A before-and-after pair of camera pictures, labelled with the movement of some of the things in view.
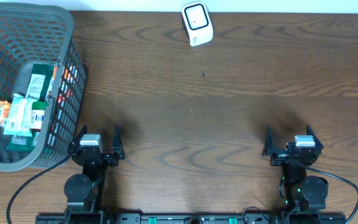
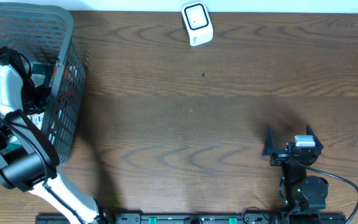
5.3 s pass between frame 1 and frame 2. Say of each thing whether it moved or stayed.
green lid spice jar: stayed
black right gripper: stayed
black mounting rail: stayed
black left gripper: moved
